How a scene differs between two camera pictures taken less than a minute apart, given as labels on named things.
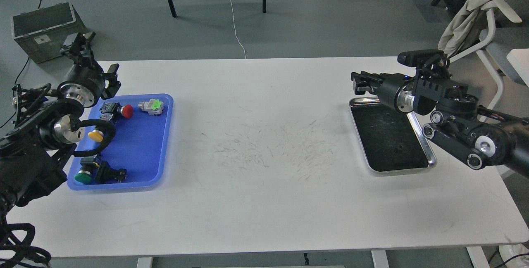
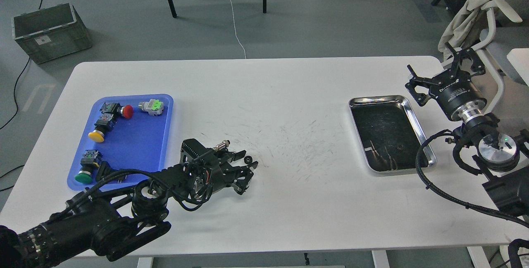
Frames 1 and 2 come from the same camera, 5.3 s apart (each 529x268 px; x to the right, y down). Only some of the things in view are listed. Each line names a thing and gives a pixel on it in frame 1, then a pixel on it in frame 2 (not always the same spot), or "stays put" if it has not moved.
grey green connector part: (153, 107) stays put
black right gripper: (395, 90) → (454, 88)
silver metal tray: (391, 141) stays put
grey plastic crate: (42, 32) stays put
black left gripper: (84, 81) → (220, 174)
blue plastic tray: (125, 144) stays put
